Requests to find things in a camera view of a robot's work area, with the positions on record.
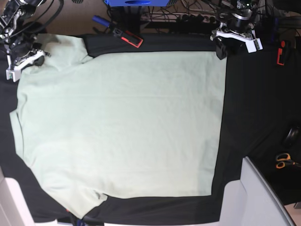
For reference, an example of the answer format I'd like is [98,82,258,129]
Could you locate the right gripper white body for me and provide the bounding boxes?
[5,43,50,82]

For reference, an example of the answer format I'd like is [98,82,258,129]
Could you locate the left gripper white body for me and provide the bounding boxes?
[210,28,262,53]

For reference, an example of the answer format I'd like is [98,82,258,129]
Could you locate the light green T-shirt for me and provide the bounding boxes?
[10,34,227,218]

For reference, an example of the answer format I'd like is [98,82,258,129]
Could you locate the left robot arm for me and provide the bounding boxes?
[210,0,263,60]

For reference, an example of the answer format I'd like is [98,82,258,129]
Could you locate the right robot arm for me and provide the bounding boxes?
[0,0,50,82]

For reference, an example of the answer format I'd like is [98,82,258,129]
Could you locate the red clamp right side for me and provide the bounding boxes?
[277,40,287,66]

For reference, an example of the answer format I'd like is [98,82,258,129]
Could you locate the blue box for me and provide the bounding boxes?
[104,0,177,7]

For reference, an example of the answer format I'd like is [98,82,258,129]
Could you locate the black computer mouse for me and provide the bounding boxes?
[283,126,301,148]

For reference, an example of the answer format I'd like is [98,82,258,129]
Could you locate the white bin left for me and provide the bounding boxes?
[0,172,58,226]

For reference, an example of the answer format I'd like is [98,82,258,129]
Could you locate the orange handled scissors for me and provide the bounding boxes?
[275,153,301,169]

